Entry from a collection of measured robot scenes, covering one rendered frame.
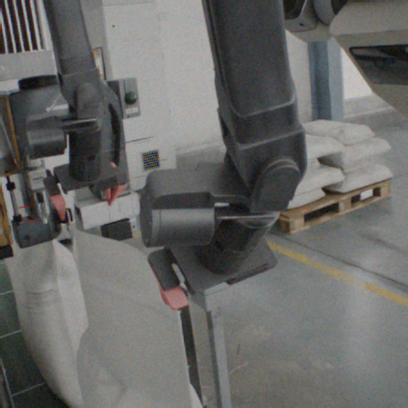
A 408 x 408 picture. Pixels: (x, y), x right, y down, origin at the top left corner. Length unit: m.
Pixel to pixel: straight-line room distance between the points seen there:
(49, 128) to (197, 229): 0.44
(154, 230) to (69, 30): 0.45
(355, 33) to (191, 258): 0.46
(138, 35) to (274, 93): 4.58
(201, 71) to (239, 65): 5.57
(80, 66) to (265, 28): 0.49
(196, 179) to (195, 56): 5.48
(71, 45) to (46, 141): 0.16
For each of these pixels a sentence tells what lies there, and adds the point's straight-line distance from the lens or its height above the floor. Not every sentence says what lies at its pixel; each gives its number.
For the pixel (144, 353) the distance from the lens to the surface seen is 0.82.
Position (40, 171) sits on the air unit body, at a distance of 1.07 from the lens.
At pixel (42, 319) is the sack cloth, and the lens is 1.53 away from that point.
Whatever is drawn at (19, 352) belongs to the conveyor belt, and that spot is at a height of 0.38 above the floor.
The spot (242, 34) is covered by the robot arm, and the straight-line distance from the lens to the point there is 0.38.
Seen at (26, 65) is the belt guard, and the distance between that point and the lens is 1.11.
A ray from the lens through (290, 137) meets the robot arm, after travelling 0.42.
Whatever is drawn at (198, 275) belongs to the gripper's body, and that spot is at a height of 1.15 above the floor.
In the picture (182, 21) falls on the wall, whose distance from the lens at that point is 5.87.
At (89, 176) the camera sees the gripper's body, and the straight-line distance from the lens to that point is 0.90.
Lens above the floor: 1.38
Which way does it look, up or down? 17 degrees down
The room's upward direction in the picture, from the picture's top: 6 degrees counter-clockwise
